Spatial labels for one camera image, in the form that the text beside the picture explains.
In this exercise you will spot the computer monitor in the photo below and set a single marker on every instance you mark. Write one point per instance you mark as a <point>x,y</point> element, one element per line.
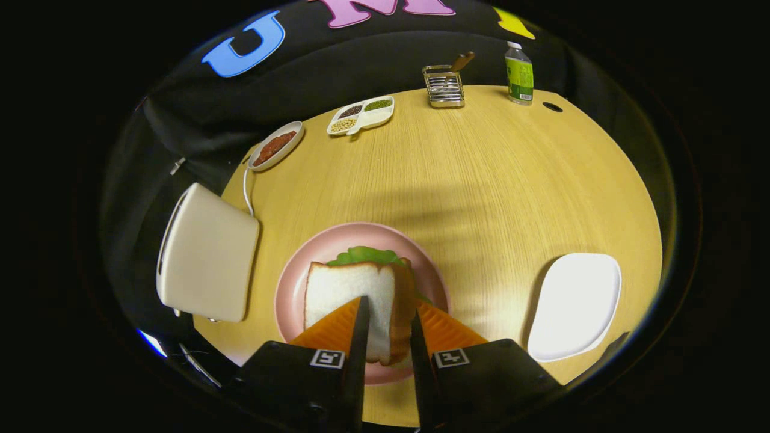
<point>151,343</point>

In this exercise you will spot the red meat piece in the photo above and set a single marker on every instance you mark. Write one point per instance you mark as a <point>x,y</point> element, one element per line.
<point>274,147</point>

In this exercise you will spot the green label plastic bottle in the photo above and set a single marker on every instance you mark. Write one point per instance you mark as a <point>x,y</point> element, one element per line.
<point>518,78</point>

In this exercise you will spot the black backdrop cloth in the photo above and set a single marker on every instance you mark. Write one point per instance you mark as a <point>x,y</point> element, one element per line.
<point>337,66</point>

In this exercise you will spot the white bread slice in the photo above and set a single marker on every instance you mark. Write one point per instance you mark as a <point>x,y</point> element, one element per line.
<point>343,288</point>

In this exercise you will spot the grey round plate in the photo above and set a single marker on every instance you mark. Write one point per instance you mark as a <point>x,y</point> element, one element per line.
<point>284,157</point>

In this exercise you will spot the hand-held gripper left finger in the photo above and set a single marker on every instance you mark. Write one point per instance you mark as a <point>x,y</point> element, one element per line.
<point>358,361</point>

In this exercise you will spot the white plate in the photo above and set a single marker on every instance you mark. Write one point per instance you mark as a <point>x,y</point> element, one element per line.
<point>574,307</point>

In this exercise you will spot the white divided bean dish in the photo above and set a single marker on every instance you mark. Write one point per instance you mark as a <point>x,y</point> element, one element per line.
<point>376,117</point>

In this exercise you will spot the pink round plate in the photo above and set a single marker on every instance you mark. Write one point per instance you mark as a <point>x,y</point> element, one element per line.
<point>355,236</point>

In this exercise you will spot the green lettuce leaf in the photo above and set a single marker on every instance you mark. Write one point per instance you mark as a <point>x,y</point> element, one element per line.
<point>364,255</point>

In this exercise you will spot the white toaster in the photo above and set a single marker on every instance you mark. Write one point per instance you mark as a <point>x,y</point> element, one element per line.
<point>210,258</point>

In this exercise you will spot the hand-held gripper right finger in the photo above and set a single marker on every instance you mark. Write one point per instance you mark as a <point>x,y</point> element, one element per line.
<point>424,373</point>

